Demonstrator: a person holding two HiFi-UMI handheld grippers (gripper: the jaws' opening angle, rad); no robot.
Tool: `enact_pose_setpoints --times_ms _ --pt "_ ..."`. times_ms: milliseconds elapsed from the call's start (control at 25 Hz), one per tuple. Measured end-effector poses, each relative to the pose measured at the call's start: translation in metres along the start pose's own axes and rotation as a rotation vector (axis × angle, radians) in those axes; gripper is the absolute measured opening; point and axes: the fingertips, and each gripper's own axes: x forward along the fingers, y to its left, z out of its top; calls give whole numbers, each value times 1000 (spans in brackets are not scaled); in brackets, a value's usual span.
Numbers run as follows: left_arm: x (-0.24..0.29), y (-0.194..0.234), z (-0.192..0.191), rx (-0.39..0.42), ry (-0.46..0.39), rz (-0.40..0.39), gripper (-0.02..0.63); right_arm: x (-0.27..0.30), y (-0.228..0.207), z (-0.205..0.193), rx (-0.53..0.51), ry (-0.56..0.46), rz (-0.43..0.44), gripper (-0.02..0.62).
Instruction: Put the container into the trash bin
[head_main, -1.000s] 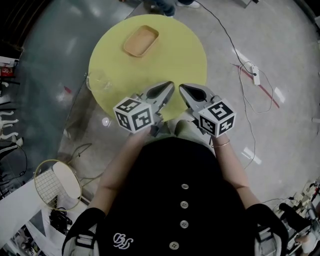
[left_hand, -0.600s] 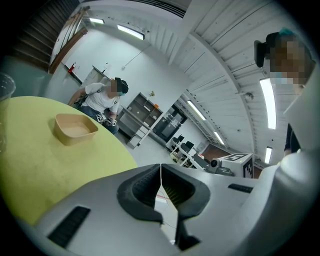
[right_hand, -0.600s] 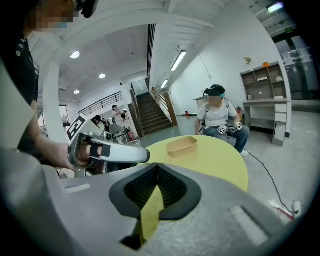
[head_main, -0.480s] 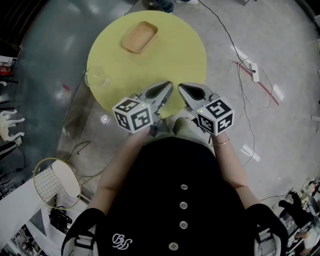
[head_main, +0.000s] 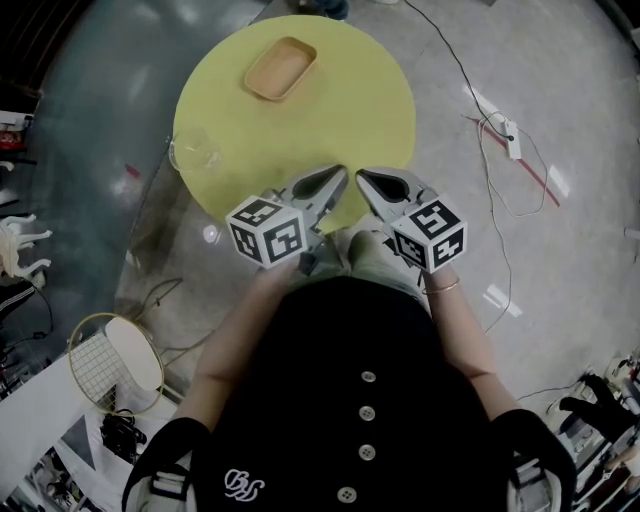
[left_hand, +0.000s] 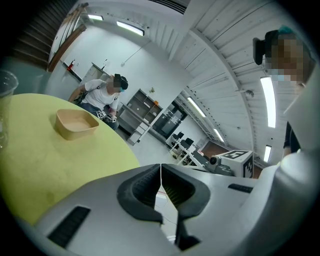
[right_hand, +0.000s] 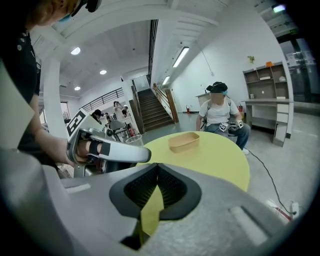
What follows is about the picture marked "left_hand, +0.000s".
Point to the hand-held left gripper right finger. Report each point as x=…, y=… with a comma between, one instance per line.
x=220, y=212

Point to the dark wooden staircase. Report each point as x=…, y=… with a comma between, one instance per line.
x=37, y=30

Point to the black double door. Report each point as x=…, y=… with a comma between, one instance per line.
x=170, y=120

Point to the tan tray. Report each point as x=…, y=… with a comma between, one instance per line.
x=75, y=127

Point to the person's head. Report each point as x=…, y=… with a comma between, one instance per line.
x=287, y=57

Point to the person's black buttoned shirt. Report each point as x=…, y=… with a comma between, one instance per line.
x=290, y=140

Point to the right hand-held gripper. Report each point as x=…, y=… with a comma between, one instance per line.
x=247, y=165

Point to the long ceiling light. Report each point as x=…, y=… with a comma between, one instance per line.
x=268, y=101
x=267, y=153
x=95, y=17
x=130, y=27
x=196, y=106
x=218, y=135

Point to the white long desk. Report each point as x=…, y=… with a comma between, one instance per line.
x=186, y=150

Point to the grey desk with shelf unit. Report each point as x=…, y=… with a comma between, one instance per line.
x=140, y=112

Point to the black head camera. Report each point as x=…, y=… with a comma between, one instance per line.
x=258, y=51

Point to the clear glass bowl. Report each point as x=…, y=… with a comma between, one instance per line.
x=6, y=100

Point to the round table with yellow-green cloth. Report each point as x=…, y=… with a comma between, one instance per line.
x=50, y=162

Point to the small wall plant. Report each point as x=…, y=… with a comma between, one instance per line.
x=151, y=89

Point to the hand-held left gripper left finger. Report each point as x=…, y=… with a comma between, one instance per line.
x=105, y=212

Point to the red fire extinguisher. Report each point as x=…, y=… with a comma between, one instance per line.
x=71, y=65

